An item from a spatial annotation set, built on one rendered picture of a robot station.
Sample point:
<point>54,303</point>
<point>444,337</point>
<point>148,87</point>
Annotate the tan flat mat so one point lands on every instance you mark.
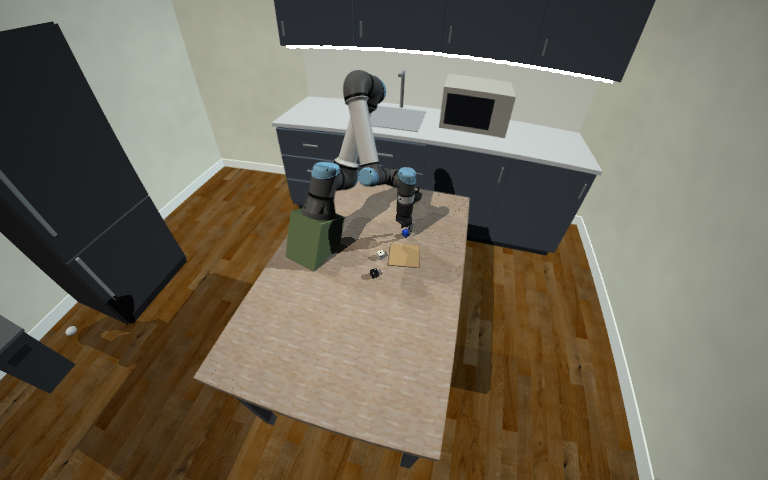
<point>404,255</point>

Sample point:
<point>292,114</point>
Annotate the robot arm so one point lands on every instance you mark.
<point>358,141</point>

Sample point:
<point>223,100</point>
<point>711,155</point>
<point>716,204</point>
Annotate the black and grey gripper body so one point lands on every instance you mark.
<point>405,208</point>

